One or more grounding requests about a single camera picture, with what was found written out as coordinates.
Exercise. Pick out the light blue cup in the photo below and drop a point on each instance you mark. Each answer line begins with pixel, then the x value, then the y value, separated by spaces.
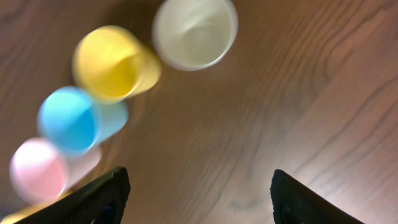
pixel 75 122

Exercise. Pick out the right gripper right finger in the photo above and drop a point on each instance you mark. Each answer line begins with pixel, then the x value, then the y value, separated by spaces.
pixel 294 203

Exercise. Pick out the yellow cup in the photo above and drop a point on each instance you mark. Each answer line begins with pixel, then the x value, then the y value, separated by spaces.
pixel 18 216
pixel 111 64

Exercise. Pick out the pink cup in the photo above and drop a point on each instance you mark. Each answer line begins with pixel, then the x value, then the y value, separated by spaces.
pixel 40 173

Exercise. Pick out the cream white cup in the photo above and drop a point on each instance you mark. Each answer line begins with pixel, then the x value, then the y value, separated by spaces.
pixel 192 35

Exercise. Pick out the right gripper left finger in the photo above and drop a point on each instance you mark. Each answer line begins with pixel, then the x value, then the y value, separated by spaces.
pixel 102 201

